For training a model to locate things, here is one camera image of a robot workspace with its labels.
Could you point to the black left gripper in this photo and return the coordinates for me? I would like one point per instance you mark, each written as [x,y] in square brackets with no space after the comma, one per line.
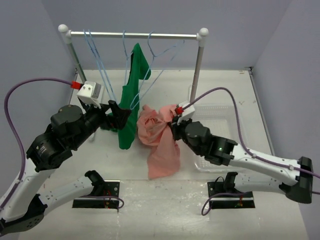
[119,117]

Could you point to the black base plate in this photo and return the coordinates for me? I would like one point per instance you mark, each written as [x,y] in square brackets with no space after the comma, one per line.
[111,193]
[227,201]

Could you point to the blue hanger of green shirt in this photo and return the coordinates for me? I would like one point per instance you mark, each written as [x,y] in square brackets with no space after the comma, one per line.
[128,56]

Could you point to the white metal clothes rack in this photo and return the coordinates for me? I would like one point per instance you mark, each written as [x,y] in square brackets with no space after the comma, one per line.
[68,34]

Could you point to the pink t shirt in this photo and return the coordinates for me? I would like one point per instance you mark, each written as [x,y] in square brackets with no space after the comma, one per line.
[154,131]

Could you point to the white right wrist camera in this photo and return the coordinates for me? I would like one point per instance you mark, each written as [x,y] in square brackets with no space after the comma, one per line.
[184,111]

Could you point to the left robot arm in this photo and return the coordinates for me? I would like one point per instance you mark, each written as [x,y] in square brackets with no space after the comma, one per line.
[70,127]

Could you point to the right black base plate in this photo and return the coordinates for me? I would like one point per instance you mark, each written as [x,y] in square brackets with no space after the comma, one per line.
[227,201]

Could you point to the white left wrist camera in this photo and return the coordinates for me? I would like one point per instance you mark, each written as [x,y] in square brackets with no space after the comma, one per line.
[89,93]

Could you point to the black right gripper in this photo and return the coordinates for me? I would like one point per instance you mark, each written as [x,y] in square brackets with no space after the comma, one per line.
[175,128]

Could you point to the green t shirt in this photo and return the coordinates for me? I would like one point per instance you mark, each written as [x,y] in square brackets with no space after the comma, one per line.
[139,70]

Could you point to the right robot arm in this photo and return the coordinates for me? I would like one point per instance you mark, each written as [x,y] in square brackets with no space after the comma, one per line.
[290,177]

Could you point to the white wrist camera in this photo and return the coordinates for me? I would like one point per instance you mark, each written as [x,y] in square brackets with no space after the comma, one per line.
[89,93]
[184,111]

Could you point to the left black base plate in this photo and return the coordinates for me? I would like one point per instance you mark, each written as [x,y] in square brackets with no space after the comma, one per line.
[111,193]

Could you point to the clear plastic tray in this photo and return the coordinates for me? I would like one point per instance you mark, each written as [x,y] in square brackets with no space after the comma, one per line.
[222,122]

